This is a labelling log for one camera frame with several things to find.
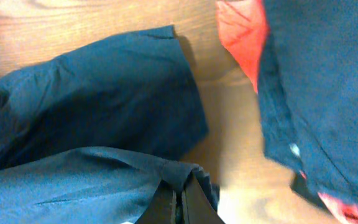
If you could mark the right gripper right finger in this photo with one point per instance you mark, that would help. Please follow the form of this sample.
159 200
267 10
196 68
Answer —
196 207

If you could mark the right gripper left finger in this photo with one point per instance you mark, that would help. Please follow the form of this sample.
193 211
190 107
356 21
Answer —
162 208

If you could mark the navy blue shorts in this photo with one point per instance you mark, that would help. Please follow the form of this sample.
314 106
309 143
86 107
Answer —
88 136

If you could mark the black white garment under pile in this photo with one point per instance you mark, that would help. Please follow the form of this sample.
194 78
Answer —
300 183

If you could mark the navy shorts in pile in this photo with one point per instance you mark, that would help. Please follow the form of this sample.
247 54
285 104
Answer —
322 93

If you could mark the red garment in pile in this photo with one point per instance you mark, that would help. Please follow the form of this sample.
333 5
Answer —
244 34

